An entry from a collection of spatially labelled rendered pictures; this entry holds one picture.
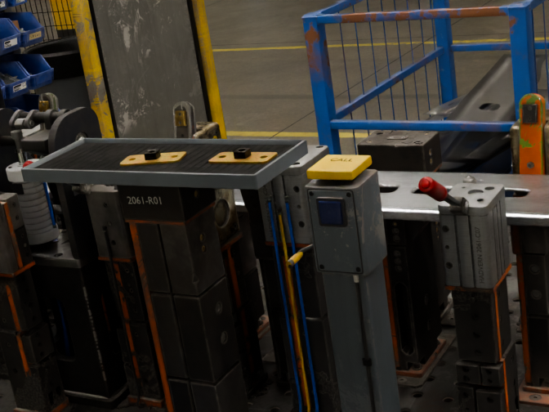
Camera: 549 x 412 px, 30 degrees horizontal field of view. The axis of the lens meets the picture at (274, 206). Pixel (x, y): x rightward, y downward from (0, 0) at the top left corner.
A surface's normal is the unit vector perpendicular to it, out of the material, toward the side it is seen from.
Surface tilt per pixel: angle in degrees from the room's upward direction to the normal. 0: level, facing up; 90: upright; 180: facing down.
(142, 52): 89
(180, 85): 92
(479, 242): 90
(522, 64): 90
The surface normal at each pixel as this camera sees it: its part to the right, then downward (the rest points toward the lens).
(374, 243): 0.87, 0.04
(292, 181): -0.47, 0.36
